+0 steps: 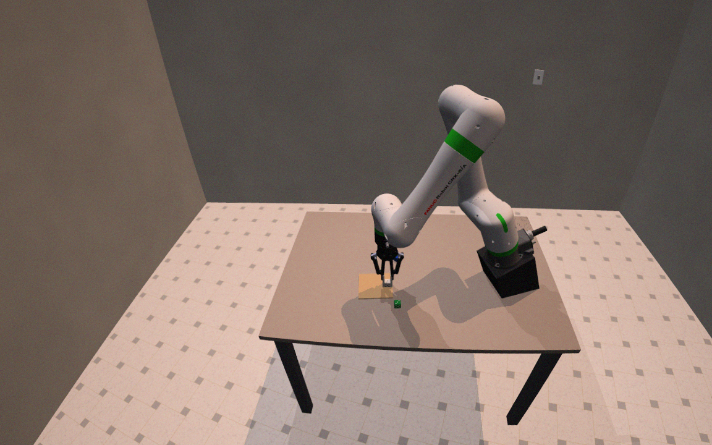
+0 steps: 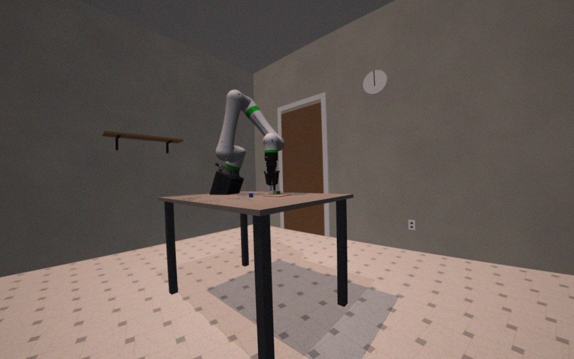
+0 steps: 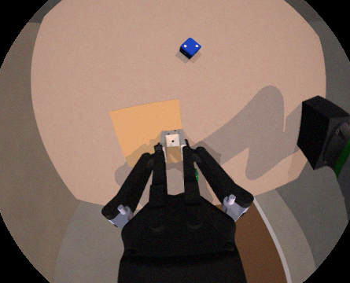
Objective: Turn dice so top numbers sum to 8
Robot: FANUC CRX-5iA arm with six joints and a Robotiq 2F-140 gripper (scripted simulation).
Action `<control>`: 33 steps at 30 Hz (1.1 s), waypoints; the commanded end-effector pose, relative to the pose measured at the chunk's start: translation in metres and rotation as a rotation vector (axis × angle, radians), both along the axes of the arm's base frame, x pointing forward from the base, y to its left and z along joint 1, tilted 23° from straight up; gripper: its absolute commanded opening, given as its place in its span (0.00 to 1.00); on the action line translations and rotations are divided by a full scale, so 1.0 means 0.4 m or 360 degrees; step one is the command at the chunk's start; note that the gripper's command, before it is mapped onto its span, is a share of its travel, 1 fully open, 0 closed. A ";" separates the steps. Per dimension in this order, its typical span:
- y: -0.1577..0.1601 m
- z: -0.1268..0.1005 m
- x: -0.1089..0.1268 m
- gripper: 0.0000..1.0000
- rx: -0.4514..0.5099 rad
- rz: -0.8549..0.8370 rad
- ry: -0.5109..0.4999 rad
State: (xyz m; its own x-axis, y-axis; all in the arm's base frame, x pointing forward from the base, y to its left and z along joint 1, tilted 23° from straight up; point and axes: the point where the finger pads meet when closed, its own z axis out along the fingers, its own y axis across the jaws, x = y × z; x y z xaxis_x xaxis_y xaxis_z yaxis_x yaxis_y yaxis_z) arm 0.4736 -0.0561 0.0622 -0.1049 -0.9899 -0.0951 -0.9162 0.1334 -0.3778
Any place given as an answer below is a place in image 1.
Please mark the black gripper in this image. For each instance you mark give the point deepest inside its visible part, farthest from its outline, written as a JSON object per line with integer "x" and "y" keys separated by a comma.
{"x": 387, "y": 254}

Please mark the orange mat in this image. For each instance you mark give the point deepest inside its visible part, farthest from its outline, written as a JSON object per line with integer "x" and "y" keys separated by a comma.
{"x": 371, "y": 287}

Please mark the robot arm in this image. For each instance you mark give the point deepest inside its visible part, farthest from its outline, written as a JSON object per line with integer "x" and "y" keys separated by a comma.
{"x": 472, "y": 122}

